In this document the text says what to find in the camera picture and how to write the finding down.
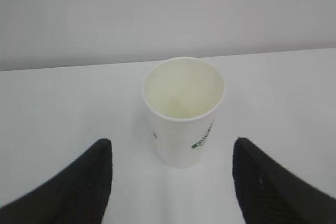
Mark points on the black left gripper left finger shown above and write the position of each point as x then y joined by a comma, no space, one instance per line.
78,194

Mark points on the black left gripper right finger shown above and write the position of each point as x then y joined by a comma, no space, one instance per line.
269,193

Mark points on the white paper cup green logo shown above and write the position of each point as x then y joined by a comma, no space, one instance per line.
182,96

